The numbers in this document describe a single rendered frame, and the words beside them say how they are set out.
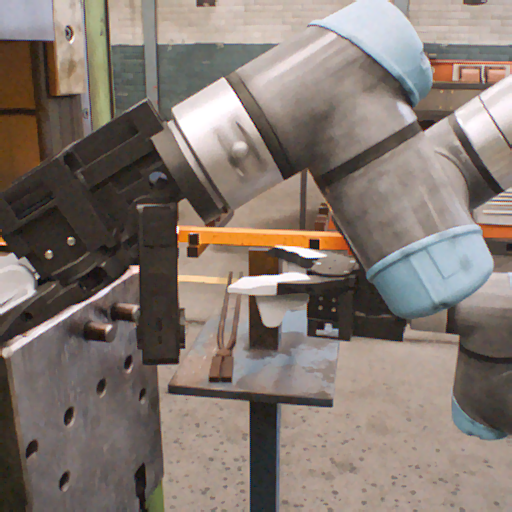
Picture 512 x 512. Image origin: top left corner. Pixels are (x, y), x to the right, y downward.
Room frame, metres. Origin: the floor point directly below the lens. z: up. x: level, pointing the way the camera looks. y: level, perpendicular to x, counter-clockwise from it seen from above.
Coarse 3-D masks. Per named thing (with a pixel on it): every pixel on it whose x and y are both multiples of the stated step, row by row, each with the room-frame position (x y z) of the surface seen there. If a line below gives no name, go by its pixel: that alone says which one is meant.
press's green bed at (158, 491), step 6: (156, 486) 0.99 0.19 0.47; (162, 486) 1.02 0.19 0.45; (156, 492) 0.99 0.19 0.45; (162, 492) 1.01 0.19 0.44; (150, 498) 0.97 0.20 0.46; (156, 498) 0.99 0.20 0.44; (162, 498) 1.01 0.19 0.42; (144, 504) 0.95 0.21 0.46; (150, 504) 0.97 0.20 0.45; (156, 504) 0.99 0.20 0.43; (162, 504) 1.01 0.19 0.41; (144, 510) 0.96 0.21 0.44; (150, 510) 0.96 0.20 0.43; (156, 510) 0.99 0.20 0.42; (162, 510) 1.01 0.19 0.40
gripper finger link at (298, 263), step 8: (272, 248) 0.80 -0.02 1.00; (280, 248) 0.79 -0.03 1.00; (288, 248) 0.79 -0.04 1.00; (296, 248) 0.79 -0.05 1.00; (272, 256) 0.80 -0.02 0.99; (280, 256) 0.79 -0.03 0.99; (288, 256) 0.77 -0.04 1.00; (296, 256) 0.77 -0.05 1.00; (304, 256) 0.75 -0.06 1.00; (312, 256) 0.75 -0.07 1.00; (320, 256) 0.75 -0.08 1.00; (288, 264) 0.79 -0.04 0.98; (296, 264) 0.78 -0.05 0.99; (304, 264) 0.75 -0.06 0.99; (296, 272) 0.78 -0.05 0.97; (304, 272) 0.77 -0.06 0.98
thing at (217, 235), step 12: (180, 228) 1.08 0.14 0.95; (192, 228) 1.08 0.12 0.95; (204, 228) 1.08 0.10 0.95; (216, 228) 1.08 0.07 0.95; (228, 228) 1.08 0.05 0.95; (240, 228) 1.08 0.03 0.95; (180, 240) 1.07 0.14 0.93; (204, 240) 1.06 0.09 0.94; (216, 240) 1.06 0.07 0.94; (228, 240) 1.05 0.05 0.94; (240, 240) 1.05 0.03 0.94; (252, 240) 1.05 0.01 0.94; (264, 240) 1.04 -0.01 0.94; (276, 240) 1.04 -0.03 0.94; (288, 240) 1.04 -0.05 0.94; (300, 240) 1.03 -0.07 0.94; (324, 240) 1.03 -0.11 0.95; (336, 240) 1.02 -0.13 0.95; (348, 252) 1.01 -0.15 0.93
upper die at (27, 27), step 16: (0, 0) 0.80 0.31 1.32; (16, 0) 0.83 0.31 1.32; (32, 0) 0.86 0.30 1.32; (48, 0) 0.90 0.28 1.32; (0, 16) 0.80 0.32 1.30; (16, 16) 0.83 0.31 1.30; (32, 16) 0.86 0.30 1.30; (48, 16) 0.89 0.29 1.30; (0, 32) 0.80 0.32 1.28; (16, 32) 0.83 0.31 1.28; (32, 32) 0.86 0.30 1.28; (48, 32) 0.89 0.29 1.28
